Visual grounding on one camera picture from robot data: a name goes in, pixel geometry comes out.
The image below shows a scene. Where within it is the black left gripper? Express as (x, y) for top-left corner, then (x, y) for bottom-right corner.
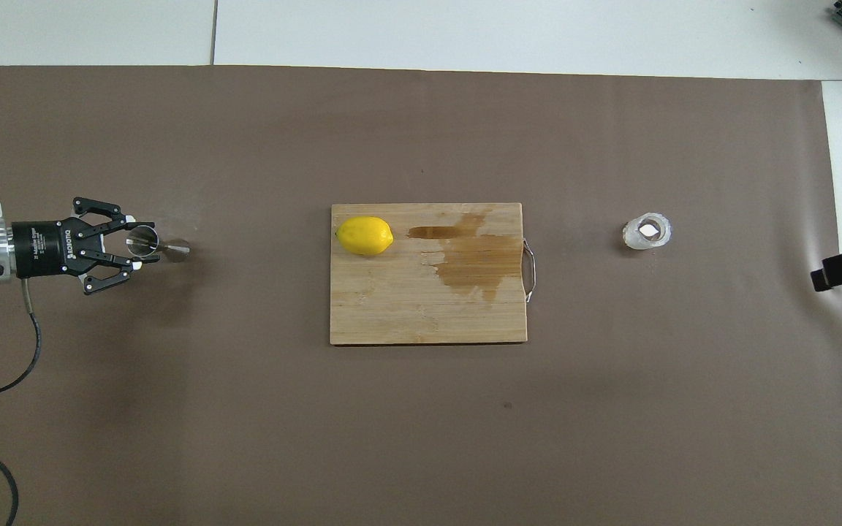
(12, 196), (161, 297)

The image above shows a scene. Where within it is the steel double jigger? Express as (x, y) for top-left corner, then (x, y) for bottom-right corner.
(125, 225), (191, 262)

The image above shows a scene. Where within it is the clear textured glass cup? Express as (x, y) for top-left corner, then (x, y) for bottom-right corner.
(622, 213), (672, 251)

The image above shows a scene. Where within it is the brown paper table mat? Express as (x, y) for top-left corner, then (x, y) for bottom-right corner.
(0, 64), (842, 526)

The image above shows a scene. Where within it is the yellow lemon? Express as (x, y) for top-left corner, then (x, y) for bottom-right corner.
(335, 216), (395, 256)

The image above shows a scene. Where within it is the wooden cutting board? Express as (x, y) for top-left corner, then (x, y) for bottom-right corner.
(330, 202), (537, 346)

